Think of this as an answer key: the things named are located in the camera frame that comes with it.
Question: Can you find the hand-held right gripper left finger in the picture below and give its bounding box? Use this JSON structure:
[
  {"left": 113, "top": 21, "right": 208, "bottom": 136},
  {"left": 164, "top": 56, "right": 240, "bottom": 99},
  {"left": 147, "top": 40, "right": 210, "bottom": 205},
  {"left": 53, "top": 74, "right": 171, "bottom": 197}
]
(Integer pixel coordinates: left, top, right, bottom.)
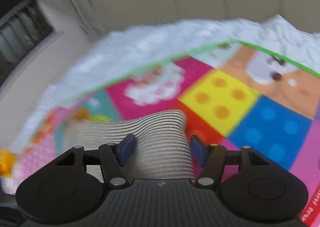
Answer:
[{"left": 54, "top": 134, "right": 137, "bottom": 189}]

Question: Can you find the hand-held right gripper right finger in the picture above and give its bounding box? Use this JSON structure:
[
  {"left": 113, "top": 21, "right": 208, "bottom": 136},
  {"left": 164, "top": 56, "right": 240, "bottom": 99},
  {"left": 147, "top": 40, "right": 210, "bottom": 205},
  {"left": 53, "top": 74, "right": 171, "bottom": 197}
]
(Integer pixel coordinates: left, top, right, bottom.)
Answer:
[{"left": 190, "top": 136, "right": 268, "bottom": 189}]

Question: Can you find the striped beige shirt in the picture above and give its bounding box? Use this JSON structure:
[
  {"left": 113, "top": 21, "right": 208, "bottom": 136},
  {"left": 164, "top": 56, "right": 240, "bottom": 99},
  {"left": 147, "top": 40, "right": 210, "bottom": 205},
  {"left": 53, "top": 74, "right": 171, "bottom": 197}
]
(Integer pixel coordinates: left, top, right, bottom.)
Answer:
[{"left": 64, "top": 110, "right": 197, "bottom": 184}]

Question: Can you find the colourful patchwork play mat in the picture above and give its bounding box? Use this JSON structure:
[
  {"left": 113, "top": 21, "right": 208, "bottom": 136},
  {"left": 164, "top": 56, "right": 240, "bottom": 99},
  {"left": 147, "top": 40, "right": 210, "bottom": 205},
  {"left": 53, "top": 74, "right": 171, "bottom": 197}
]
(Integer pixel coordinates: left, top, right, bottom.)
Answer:
[{"left": 0, "top": 40, "right": 320, "bottom": 225}]

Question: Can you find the white quilted bed sheet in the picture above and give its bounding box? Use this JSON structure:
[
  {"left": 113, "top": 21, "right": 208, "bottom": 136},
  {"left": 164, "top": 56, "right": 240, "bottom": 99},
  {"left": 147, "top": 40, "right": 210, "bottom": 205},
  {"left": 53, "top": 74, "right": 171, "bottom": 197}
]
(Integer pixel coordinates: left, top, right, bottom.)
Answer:
[{"left": 10, "top": 15, "right": 320, "bottom": 150}]

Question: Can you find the window with dark railing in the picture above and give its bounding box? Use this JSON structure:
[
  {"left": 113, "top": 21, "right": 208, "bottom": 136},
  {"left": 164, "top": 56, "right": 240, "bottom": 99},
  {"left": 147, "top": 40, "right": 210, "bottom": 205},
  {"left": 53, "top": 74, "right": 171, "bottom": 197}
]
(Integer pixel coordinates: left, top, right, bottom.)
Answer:
[{"left": 0, "top": 0, "right": 58, "bottom": 80}]

